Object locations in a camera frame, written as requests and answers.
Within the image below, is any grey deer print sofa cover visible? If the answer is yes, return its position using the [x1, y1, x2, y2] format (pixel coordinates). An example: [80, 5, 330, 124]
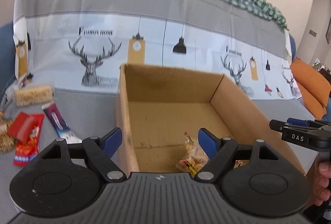
[2, 0, 317, 174]

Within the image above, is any yellow cartoon snack stick pack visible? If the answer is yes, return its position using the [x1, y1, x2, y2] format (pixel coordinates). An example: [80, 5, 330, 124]
[233, 160, 250, 169]

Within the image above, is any open cardboard box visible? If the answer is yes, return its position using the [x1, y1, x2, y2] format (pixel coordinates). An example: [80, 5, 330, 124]
[116, 64, 303, 174]

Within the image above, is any orange cushion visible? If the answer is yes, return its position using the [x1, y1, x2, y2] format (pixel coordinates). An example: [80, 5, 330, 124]
[290, 58, 330, 120]

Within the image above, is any wall switch plate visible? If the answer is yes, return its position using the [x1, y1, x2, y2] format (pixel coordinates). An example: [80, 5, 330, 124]
[309, 30, 317, 37]

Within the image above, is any blue sofa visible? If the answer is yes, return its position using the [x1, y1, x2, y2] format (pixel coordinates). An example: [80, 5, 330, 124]
[0, 22, 15, 98]

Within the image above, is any purple white snack tube pack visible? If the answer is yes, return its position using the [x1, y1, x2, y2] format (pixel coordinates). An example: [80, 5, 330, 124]
[42, 101, 82, 144]

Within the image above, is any pale rice cracker pack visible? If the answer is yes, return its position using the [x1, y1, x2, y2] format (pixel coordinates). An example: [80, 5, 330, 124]
[13, 85, 54, 106]

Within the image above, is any small red snack pack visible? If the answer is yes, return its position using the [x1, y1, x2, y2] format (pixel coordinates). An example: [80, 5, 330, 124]
[7, 112, 31, 142]

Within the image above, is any clear bag of biscuits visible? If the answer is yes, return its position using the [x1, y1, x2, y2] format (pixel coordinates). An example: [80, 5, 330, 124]
[176, 132, 209, 177]

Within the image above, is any person's right hand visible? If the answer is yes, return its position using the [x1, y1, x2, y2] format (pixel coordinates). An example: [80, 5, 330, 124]
[311, 156, 331, 207]

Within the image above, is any red spicy snack bag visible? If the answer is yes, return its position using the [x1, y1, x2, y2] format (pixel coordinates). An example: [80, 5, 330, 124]
[13, 114, 44, 166]

